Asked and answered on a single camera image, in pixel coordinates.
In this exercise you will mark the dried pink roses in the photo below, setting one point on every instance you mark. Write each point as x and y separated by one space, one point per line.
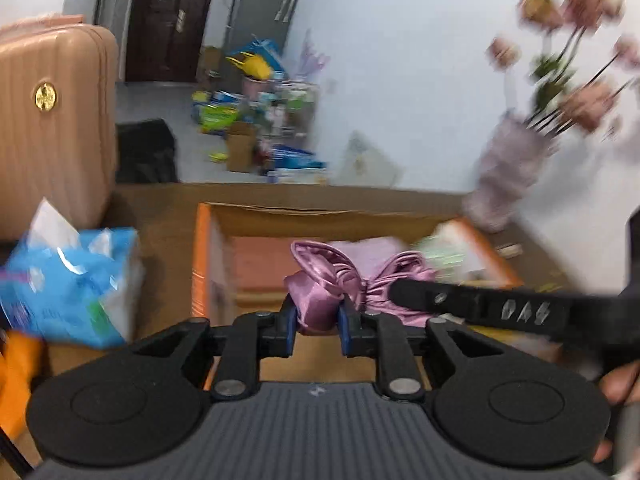
585 100

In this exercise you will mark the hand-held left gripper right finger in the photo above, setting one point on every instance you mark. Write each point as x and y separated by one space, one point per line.
344 327

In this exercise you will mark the grey refrigerator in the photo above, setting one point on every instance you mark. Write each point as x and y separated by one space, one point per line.
250 10

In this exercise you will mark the orange cardboard box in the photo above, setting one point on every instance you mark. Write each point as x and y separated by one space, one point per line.
260 260

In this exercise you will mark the floor clutter pile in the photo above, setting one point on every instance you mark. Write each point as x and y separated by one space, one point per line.
280 105

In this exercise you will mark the person's right hand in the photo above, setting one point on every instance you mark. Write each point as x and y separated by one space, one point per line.
622 385

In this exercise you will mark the pink ceramic vase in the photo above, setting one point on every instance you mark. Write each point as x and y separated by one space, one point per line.
505 175

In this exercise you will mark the pink suitcase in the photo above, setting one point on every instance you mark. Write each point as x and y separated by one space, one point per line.
50 160

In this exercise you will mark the dark brown door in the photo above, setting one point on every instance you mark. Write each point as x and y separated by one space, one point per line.
160 35

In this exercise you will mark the purple satin scrunchie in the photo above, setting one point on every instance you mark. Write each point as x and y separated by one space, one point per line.
320 285

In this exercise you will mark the white leaning board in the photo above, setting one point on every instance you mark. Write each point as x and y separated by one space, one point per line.
370 160

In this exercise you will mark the blue tissue pack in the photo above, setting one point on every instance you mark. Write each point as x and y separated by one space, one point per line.
75 290

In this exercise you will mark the purple feather decoration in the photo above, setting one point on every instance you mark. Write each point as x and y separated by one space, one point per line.
312 55

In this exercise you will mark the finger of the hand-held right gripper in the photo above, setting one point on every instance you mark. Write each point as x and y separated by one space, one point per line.
425 297

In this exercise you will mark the black floor bag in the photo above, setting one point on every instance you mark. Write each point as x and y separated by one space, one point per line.
147 152

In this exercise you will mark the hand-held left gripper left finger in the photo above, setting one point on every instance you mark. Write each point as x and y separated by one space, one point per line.
289 327

